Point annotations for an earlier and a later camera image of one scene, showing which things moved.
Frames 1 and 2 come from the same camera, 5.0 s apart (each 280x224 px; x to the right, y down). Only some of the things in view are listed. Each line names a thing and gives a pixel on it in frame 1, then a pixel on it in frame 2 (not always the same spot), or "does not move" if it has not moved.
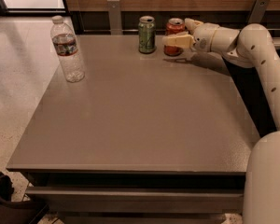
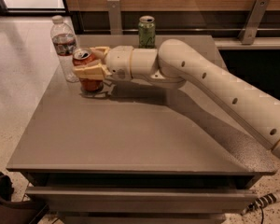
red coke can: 174,25 to 79,56
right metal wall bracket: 259,9 does not move
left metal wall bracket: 115,17 does not move
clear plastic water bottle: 66,49 does not move
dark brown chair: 4,210 does not move
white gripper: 205,37 to 119,62
